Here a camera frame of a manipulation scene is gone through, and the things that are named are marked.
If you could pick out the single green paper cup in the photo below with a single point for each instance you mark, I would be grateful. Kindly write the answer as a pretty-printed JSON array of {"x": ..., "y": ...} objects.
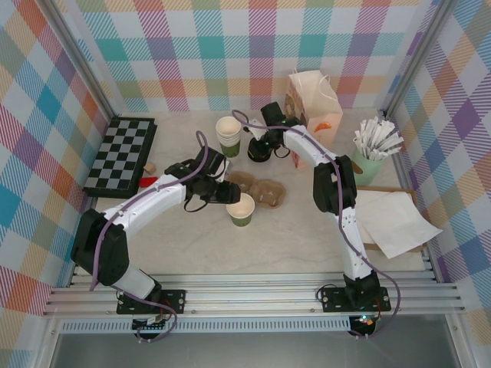
[{"x": 241, "y": 209}]

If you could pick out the brown cardboard cup carrier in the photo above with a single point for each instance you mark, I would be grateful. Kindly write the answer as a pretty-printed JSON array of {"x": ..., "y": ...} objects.
[{"x": 268, "y": 193}]

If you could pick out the printed paper takeout bag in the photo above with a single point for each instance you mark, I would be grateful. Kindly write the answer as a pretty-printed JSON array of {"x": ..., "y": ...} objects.
[{"x": 318, "y": 103}]

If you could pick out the white paper napkin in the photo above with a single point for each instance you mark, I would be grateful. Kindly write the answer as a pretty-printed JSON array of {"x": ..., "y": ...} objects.
[{"x": 403, "y": 230}]

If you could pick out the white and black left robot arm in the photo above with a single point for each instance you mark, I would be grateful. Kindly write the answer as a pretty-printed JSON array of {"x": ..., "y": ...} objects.
[{"x": 153, "y": 199}]

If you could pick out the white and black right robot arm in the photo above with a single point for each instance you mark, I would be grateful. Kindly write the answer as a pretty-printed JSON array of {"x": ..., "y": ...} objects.
[{"x": 307, "y": 147}]

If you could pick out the black cup lid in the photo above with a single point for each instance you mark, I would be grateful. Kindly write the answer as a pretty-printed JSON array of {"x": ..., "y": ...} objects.
[{"x": 257, "y": 158}]

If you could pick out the stack of green paper cups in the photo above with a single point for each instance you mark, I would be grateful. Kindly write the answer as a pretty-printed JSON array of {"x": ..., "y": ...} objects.
[{"x": 228, "y": 128}]

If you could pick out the small red block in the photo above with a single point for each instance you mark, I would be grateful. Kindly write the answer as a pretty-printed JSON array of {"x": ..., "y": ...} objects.
[{"x": 147, "y": 181}]

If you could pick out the small wooden block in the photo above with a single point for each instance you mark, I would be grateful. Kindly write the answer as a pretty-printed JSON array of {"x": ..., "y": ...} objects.
[{"x": 150, "y": 168}]

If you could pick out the mint green holder cup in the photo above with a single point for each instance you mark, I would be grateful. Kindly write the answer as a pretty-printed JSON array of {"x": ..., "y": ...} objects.
[{"x": 368, "y": 170}]

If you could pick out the black and grey chessboard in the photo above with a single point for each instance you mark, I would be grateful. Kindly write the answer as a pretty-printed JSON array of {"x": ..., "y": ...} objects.
[{"x": 115, "y": 153}]

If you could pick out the bundle of white wrapped sticks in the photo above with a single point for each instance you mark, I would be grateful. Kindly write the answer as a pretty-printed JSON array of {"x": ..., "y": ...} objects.
[{"x": 377, "y": 138}]

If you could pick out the stack of white napkins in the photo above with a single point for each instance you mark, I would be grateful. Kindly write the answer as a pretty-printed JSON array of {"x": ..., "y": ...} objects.
[{"x": 368, "y": 199}]

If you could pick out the brown cardboard tray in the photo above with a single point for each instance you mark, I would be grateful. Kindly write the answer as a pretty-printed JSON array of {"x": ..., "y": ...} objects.
[{"x": 370, "y": 246}]

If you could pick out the small electronics board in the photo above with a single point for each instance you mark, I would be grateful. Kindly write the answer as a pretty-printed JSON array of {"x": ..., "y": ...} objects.
[
  {"x": 364, "y": 320},
  {"x": 151, "y": 324}
]

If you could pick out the aluminium rail frame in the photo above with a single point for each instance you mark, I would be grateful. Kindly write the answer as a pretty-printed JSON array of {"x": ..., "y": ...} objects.
[{"x": 249, "y": 297}]

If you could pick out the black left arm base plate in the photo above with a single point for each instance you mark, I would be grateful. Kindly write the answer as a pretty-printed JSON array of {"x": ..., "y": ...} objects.
[{"x": 174, "y": 301}]

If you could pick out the aluminium corner post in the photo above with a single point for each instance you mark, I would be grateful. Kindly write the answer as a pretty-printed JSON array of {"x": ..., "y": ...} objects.
[
  {"x": 81, "y": 57},
  {"x": 416, "y": 57}
]

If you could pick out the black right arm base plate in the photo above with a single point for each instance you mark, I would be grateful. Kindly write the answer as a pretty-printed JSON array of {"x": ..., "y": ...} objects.
[{"x": 333, "y": 301}]

